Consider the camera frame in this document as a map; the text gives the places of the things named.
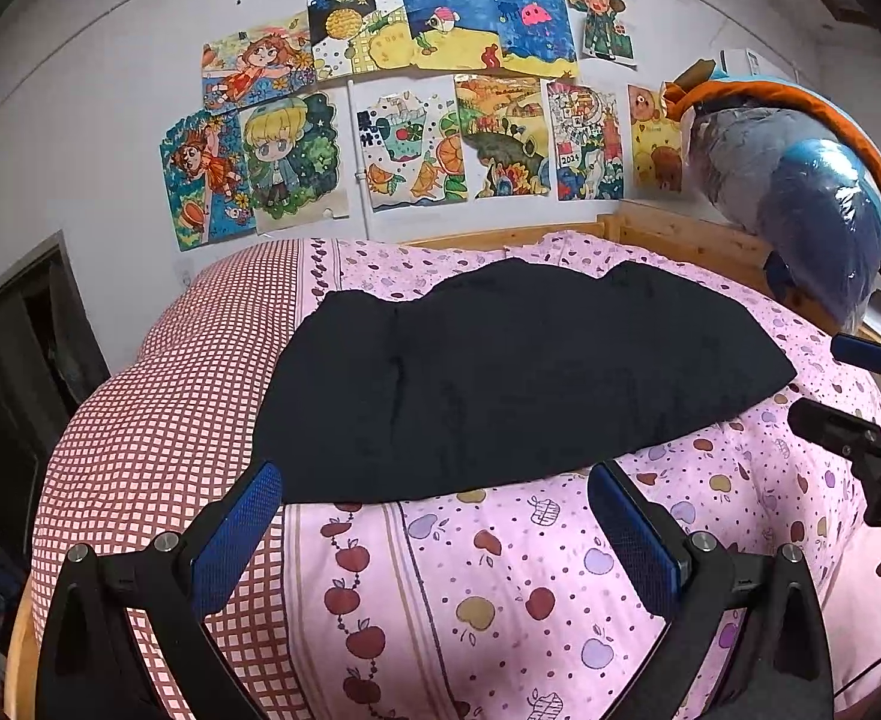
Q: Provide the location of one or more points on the wooden bed frame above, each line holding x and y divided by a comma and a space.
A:
680, 232

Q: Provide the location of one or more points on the group of colourful wall drawings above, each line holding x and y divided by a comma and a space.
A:
455, 37

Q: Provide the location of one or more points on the dark doorway cabinet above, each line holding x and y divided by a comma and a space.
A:
20, 390

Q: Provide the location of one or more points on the black jacket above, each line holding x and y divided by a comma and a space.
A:
515, 375

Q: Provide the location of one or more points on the clear plastic bag of bedding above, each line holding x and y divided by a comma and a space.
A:
808, 202

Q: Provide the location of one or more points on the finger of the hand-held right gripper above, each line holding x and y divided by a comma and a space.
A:
834, 427
860, 351

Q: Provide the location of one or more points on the white wall box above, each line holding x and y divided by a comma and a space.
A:
744, 61

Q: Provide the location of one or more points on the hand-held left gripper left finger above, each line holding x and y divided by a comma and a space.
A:
234, 540

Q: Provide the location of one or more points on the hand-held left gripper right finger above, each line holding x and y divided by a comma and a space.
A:
635, 540

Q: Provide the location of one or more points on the red checked blanket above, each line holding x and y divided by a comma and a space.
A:
170, 405

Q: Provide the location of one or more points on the pink apple print quilt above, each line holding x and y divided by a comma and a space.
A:
523, 600

